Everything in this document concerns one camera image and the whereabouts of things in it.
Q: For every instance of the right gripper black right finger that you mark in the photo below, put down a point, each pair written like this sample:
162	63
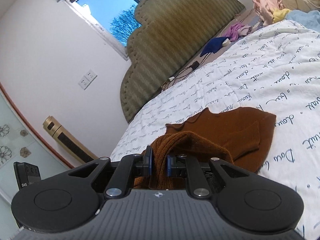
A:
172	166

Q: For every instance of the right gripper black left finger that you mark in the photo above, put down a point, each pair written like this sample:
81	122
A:
147	161

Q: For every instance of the brown knitted garment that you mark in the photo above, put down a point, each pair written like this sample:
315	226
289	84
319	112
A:
242	137

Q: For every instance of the pink clothes pile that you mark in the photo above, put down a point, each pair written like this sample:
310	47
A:
265	8

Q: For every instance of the gold tower air conditioner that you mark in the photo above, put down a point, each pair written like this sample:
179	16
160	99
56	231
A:
65	139

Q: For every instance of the navy blue small garment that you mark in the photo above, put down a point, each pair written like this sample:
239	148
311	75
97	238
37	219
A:
214	45

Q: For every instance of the frosted glass wardrobe door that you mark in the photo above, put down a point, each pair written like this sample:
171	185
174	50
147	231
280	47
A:
19	143

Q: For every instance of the olive green padded headboard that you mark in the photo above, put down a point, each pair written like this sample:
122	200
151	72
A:
171	33

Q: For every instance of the white script-print bed quilt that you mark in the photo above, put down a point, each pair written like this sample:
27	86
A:
274	69

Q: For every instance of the purple small garment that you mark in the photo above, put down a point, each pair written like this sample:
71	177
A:
236	31

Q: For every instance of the window with blue sky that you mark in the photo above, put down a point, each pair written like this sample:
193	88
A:
113	20

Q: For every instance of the yellow blanket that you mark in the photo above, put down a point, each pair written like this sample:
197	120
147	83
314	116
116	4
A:
279	14

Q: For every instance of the light blue cloth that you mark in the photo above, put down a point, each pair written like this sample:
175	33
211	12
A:
310	20

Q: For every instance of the white wall socket plate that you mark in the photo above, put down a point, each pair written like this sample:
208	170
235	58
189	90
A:
87	79

